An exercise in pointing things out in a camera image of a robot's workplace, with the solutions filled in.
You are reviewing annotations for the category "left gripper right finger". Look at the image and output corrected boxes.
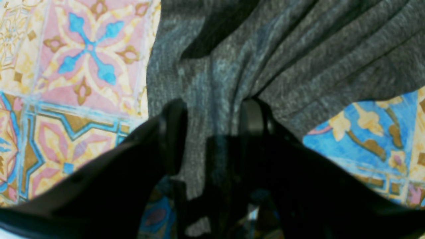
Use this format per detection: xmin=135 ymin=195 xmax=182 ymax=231
xmin=206 ymin=98 xmax=424 ymax=239

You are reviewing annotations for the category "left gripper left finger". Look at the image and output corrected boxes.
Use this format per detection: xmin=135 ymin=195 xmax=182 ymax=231
xmin=0 ymin=99 xmax=187 ymax=239

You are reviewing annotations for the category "grey t-shirt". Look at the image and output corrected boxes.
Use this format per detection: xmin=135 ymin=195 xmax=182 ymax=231
xmin=146 ymin=0 xmax=425 ymax=239

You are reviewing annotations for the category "patterned tablecloth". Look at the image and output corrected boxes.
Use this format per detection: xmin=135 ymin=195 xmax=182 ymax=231
xmin=1 ymin=0 xmax=424 ymax=239

